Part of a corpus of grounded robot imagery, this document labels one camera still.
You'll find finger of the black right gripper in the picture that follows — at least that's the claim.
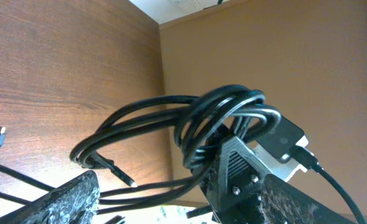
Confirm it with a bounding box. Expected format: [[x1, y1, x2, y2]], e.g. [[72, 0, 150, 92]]
[[200, 126, 271, 218]]

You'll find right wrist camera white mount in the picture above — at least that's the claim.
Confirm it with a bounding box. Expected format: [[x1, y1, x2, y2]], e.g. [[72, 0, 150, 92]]
[[252, 117, 318, 182]]

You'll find black right camera cable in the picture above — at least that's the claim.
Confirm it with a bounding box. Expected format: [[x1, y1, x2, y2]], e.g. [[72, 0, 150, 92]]
[[290, 146, 367, 224]]

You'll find black cable bundle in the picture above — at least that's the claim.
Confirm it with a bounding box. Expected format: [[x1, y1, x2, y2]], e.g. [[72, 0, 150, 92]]
[[68, 84, 282, 215]]

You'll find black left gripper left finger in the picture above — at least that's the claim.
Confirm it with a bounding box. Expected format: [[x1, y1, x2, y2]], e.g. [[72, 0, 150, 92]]
[[0, 170, 100, 224]]

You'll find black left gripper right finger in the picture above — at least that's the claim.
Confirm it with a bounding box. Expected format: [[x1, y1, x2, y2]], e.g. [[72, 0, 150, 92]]
[[258, 174, 353, 224]]

